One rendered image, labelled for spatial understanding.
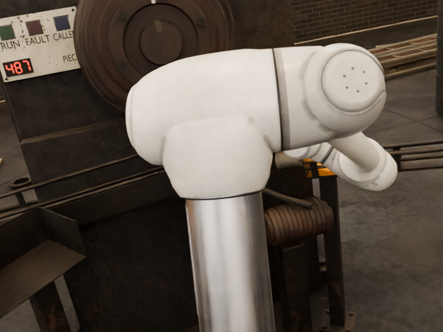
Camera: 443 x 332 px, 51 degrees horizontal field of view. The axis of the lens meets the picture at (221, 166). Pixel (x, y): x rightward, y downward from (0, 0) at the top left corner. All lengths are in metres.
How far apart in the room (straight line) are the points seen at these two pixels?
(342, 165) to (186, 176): 0.60
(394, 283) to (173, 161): 1.63
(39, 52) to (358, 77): 1.18
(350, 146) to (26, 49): 1.03
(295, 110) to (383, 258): 1.73
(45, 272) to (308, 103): 0.99
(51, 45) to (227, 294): 1.12
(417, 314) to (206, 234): 1.46
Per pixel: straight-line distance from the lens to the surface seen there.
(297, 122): 0.55
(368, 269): 2.17
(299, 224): 1.53
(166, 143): 0.56
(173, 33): 1.33
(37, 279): 1.36
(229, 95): 0.54
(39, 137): 1.61
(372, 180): 1.14
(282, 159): 1.55
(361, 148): 0.95
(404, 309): 1.98
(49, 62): 1.56
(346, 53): 0.54
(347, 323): 1.89
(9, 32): 1.56
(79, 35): 1.41
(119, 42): 1.33
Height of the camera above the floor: 1.26
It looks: 22 degrees down
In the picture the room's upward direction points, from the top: 9 degrees counter-clockwise
